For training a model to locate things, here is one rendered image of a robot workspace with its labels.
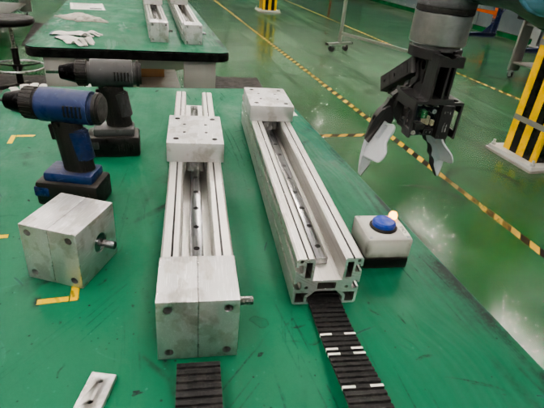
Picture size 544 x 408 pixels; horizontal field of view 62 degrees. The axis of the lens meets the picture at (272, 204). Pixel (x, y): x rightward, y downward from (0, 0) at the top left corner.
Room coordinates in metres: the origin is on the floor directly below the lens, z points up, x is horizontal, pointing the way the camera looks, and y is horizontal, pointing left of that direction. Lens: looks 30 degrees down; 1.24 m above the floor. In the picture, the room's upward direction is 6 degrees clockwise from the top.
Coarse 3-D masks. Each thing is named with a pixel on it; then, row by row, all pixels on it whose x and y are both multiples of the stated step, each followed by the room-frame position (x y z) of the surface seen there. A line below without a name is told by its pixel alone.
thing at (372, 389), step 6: (372, 384) 0.36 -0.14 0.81; (378, 384) 0.36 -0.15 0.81; (342, 390) 0.35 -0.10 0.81; (348, 390) 0.35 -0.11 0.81; (354, 390) 0.35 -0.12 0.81; (360, 390) 0.35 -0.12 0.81; (366, 390) 0.35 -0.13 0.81; (372, 390) 0.35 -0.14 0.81; (378, 390) 0.35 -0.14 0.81; (384, 390) 0.35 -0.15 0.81; (348, 396) 0.34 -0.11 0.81; (354, 396) 0.34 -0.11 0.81; (360, 396) 0.34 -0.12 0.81; (366, 396) 0.34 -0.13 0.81; (372, 396) 0.34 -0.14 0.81; (378, 396) 0.34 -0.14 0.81
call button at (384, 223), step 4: (376, 216) 0.68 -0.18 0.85; (380, 216) 0.68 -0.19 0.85; (384, 216) 0.68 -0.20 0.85; (388, 216) 0.68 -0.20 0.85; (372, 220) 0.67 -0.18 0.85; (376, 220) 0.67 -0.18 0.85; (380, 220) 0.67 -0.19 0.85; (384, 220) 0.67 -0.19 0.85; (388, 220) 0.67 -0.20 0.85; (392, 220) 0.67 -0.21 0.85; (372, 224) 0.67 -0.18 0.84; (376, 224) 0.66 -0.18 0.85; (380, 224) 0.66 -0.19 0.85; (384, 224) 0.66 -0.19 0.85; (388, 224) 0.66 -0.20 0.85; (392, 224) 0.66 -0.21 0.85; (380, 228) 0.65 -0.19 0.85; (384, 228) 0.65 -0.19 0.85; (388, 228) 0.65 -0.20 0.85; (392, 228) 0.65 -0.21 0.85
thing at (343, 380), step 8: (336, 376) 0.37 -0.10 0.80; (344, 376) 0.37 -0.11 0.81; (352, 376) 0.37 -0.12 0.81; (360, 376) 0.37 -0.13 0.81; (368, 376) 0.37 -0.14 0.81; (376, 376) 0.38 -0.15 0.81; (344, 384) 0.36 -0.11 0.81; (352, 384) 0.36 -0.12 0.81; (360, 384) 0.36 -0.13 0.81; (368, 384) 0.36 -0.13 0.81
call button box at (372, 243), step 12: (360, 216) 0.70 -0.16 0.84; (372, 216) 0.70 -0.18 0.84; (360, 228) 0.66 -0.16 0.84; (372, 228) 0.66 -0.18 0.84; (396, 228) 0.66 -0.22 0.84; (360, 240) 0.65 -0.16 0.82; (372, 240) 0.63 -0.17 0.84; (384, 240) 0.63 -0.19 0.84; (396, 240) 0.63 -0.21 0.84; (408, 240) 0.64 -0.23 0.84; (360, 252) 0.64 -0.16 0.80; (372, 252) 0.63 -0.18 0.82; (384, 252) 0.63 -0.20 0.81; (396, 252) 0.63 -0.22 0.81; (408, 252) 0.64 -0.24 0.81; (372, 264) 0.63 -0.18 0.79; (384, 264) 0.63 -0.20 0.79; (396, 264) 0.64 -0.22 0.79
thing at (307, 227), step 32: (256, 128) 1.03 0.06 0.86; (288, 128) 1.05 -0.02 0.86; (256, 160) 0.96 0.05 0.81; (288, 160) 0.95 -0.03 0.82; (288, 192) 0.72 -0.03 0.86; (320, 192) 0.73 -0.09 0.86; (288, 224) 0.61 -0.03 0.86; (320, 224) 0.67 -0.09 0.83; (288, 256) 0.57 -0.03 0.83; (320, 256) 0.57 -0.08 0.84; (352, 256) 0.54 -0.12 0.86; (288, 288) 0.54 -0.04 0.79; (320, 288) 0.53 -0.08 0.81; (352, 288) 0.54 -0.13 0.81
